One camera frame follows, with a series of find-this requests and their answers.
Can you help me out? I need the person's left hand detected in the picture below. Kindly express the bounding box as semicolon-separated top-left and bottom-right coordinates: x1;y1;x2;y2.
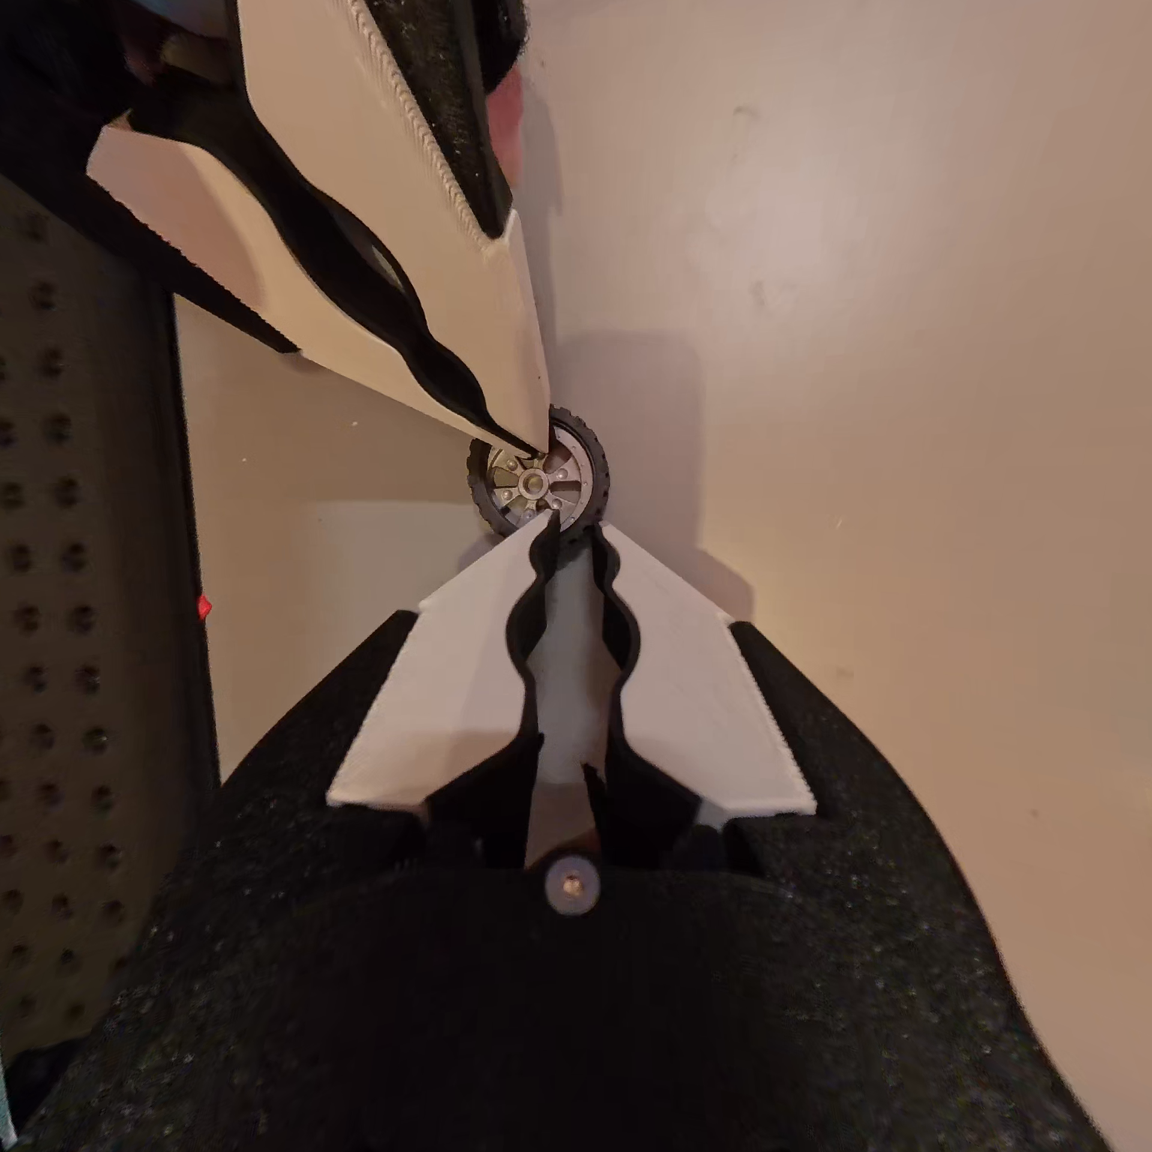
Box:
490;67;529;180

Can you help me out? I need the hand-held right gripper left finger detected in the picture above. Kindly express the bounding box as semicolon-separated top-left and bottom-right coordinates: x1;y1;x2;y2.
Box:
326;511;561;866

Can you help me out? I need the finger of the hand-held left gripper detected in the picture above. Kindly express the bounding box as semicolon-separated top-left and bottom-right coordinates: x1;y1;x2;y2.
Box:
239;0;553;452
86;102;546;448

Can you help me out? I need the black toy wheel grey rim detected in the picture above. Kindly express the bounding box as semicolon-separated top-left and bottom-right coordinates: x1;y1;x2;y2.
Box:
466;404;612;542

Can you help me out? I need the black perforated mat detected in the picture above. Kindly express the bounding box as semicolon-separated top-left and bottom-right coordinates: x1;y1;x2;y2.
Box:
0;171;221;1072

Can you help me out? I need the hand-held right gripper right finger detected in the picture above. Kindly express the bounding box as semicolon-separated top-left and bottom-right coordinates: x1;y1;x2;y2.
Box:
586;522;819;869

